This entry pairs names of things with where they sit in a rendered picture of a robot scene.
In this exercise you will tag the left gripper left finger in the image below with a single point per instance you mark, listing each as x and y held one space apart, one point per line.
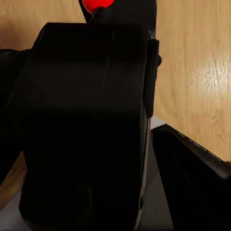
10 148

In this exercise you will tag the digital camera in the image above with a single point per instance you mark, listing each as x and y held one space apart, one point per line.
81 101

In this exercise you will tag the door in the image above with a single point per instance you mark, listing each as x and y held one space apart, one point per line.
11 185

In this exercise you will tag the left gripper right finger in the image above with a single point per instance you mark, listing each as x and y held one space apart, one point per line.
198 198

